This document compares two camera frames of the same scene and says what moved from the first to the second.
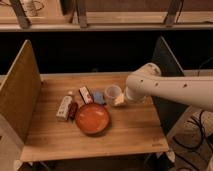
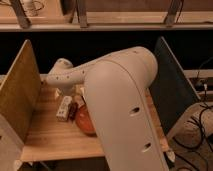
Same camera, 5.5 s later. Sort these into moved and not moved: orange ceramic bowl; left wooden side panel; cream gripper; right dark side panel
Moved: cream gripper
Not moved: right dark side panel; left wooden side panel; orange ceramic bowl
